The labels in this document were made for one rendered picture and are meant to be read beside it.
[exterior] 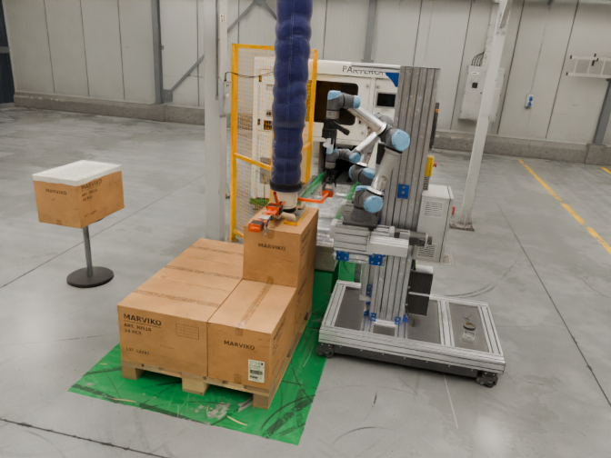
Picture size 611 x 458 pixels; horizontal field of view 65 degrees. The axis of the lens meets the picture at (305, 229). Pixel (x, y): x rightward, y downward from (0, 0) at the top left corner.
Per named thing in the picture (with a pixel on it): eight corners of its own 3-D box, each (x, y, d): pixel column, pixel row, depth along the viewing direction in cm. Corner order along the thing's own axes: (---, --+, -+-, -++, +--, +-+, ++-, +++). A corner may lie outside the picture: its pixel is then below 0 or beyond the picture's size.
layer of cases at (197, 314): (201, 280, 419) (200, 237, 405) (312, 299, 400) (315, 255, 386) (121, 359, 310) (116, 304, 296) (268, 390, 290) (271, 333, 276)
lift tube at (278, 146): (275, 182, 354) (281, 30, 317) (304, 185, 350) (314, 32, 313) (265, 190, 334) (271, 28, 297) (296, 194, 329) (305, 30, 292)
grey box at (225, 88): (226, 113, 460) (226, 80, 449) (232, 113, 459) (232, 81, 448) (218, 114, 442) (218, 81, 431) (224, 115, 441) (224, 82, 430)
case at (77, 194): (86, 202, 450) (82, 159, 436) (125, 207, 442) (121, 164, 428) (38, 222, 395) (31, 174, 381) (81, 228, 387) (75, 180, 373)
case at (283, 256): (267, 247, 394) (269, 201, 380) (315, 254, 386) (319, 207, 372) (242, 278, 339) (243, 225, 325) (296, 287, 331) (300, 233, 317)
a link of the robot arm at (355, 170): (356, 182, 367) (381, 113, 358) (345, 177, 379) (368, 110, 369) (367, 185, 374) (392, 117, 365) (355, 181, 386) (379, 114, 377)
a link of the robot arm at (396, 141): (371, 209, 317) (404, 131, 303) (379, 216, 304) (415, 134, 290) (355, 204, 313) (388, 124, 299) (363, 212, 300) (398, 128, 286)
